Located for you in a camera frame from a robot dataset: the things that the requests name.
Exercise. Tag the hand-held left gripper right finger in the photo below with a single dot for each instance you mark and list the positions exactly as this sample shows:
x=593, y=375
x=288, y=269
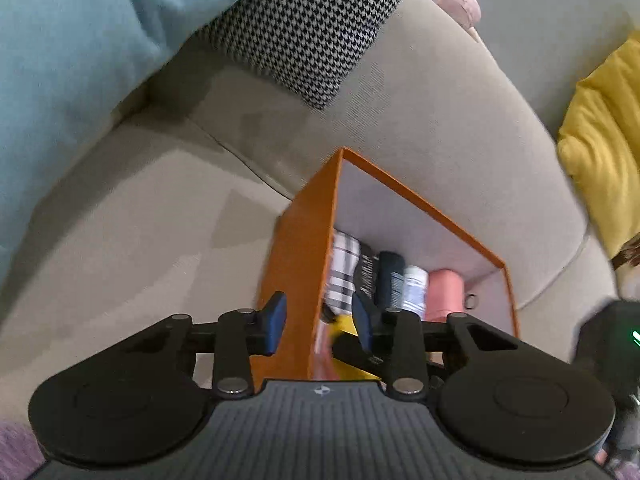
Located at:
x=362, y=325

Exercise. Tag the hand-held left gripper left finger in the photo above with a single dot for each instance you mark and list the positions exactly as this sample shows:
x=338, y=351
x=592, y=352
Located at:
x=275, y=322

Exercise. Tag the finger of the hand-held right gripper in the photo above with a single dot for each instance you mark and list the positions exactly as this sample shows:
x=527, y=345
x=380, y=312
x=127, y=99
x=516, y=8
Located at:
x=357, y=357

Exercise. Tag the yellow plastic container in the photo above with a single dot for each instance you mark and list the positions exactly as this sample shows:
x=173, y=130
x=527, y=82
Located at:
x=345, y=325

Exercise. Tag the dark blue spray can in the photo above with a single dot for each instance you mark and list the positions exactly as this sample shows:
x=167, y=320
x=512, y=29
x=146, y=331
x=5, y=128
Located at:
x=391, y=280

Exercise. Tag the orange cardboard box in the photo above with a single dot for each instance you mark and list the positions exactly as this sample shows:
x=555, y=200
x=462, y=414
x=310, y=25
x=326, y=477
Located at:
x=305, y=260

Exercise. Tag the black printed packet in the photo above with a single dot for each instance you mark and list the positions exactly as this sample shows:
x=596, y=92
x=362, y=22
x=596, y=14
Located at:
x=367, y=272

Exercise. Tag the brown furry object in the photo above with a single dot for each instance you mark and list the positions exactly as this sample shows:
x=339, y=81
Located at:
x=629, y=252

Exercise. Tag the beige sofa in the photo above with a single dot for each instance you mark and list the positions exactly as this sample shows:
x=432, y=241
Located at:
x=200, y=210

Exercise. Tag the yellow pillow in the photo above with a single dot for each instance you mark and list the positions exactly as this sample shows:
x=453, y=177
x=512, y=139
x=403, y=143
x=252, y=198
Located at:
x=605, y=150

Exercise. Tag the purple cloth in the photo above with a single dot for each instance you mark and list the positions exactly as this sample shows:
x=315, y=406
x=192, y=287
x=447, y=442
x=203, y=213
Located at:
x=17, y=452

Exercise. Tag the houndstooth patterned pillow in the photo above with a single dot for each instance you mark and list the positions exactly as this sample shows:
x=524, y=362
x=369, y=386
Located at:
x=320, y=30

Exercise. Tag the light blue pillow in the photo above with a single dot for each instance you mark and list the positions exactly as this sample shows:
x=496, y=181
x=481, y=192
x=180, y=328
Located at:
x=75, y=85

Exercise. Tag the pink plush toy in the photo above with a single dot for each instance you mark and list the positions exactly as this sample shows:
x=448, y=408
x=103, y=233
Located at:
x=460, y=7

